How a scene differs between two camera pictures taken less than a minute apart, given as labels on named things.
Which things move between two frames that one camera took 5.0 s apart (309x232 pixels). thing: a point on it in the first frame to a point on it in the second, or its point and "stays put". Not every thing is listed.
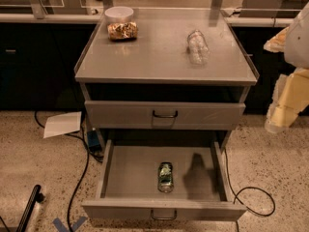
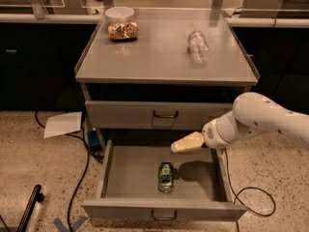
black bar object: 35,196 stays put
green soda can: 165,177 stays put
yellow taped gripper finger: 291,97 to 216,132
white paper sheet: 63,124 stays put
